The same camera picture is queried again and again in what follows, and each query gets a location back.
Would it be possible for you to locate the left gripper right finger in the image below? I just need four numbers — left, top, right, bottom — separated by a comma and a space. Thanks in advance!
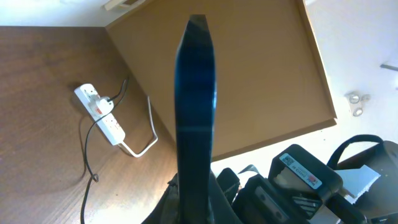
210, 173, 241, 224

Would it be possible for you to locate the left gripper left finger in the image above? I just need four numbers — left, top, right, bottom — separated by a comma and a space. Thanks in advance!
142, 174, 180, 224

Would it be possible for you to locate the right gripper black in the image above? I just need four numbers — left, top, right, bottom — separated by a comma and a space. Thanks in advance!
216, 144, 343, 223

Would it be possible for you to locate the black USB charging cable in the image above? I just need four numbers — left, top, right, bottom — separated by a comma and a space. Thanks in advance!
80, 77, 130, 224

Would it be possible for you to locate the blue Samsung Galaxy smartphone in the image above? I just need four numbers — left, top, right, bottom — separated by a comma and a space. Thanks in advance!
174, 14, 217, 223

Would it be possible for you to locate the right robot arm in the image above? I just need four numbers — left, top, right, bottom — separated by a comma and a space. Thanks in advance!
216, 134, 397, 223

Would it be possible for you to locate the white USB charger adapter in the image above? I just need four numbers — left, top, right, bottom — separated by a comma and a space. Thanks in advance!
88, 95, 114, 119

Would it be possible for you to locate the brown wooden side partition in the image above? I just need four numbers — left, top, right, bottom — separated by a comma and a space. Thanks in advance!
108, 0, 336, 161

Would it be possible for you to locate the white power strip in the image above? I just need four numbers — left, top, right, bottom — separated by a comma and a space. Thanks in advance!
74, 83, 126, 146

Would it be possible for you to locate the twin ceiling spotlight fixture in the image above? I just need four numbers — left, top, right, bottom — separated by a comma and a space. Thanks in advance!
345, 91, 371, 117

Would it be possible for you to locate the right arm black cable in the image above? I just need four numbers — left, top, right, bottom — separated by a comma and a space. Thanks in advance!
326, 134, 384, 170

